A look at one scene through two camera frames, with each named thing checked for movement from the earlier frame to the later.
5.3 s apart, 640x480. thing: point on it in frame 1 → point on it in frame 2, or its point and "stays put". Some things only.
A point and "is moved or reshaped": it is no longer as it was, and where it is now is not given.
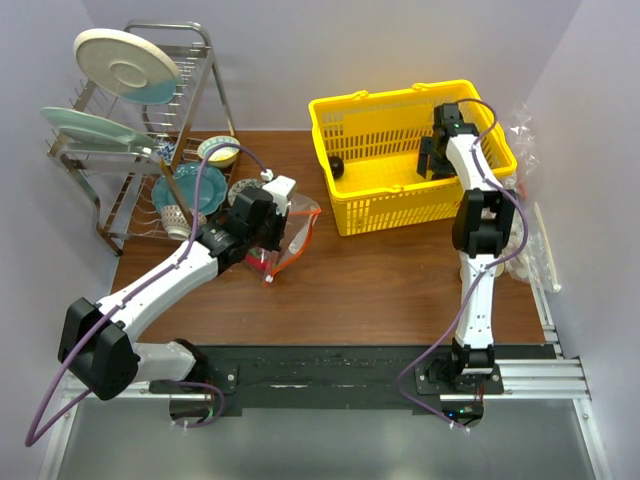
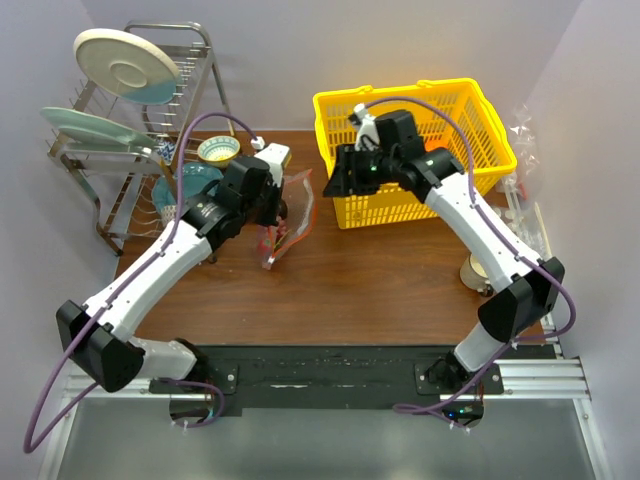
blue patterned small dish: (166, 149) stays put
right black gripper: (427, 148) → (344, 182)
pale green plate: (82, 128) stays put
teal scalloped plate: (212, 194) stays put
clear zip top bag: (302, 213) is moved or reshaped
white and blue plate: (127, 65) stays put
